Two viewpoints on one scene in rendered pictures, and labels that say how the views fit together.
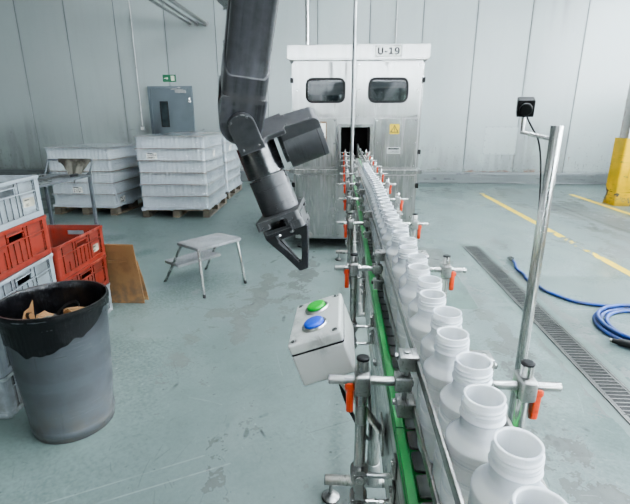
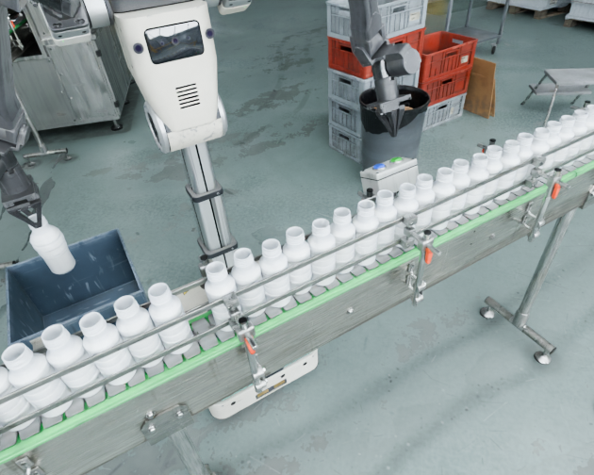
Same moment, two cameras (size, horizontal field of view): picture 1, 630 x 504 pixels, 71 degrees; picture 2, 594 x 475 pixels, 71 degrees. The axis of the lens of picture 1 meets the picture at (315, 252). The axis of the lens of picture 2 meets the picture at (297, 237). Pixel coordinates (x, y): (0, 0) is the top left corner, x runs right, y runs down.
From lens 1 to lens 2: 79 cm
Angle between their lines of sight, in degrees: 56
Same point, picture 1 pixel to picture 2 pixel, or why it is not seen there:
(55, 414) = not seen: hidden behind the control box
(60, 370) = (380, 146)
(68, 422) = not seen: hidden behind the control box
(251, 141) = (365, 60)
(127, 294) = (478, 106)
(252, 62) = (359, 23)
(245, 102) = (359, 41)
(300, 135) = (393, 60)
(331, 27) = not seen: outside the picture
